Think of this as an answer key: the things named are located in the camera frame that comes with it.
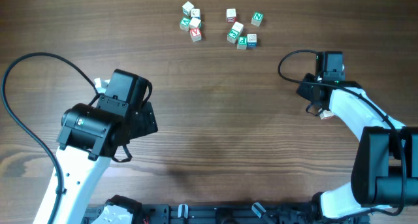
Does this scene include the green N letter block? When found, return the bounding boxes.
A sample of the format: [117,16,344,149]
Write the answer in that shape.
[251,12,264,27]

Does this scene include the top left teal block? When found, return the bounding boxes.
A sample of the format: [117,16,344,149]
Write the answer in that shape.
[182,1,195,16]

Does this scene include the green A letter block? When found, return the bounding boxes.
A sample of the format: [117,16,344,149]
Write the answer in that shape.
[180,16,191,31]

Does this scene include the green J letter block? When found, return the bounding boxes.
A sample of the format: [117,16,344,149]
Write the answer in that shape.
[227,29,240,44]

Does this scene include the plain top green block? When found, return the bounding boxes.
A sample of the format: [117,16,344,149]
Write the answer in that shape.
[189,17,202,29]

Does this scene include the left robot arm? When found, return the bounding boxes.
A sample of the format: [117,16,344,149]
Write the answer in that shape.
[34,69,158,223]

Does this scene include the blue side picture block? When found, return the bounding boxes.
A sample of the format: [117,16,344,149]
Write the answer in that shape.
[247,33,257,47]

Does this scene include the red side picture block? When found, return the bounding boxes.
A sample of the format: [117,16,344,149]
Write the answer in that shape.
[226,8,237,22]

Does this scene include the red V letter block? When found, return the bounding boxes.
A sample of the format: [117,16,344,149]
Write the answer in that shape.
[189,27,202,42]

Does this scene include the plain block behind J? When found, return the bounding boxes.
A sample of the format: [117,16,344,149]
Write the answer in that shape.
[232,22,244,35]

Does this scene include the red M letter block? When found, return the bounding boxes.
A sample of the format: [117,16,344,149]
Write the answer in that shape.
[319,110,334,120]

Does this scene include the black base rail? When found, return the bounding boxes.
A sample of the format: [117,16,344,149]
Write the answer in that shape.
[82,202,333,224]

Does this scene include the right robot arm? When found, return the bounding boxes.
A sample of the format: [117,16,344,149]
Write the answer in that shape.
[297,51,417,223]

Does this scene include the right black camera cable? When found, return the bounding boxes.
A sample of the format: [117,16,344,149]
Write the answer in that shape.
[278,49,408,217]

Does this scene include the small picture blue block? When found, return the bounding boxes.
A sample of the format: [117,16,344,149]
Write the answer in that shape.
[190,8,201,19]

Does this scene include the green F letter block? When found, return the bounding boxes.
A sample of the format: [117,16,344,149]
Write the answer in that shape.
[237,37,248,50]

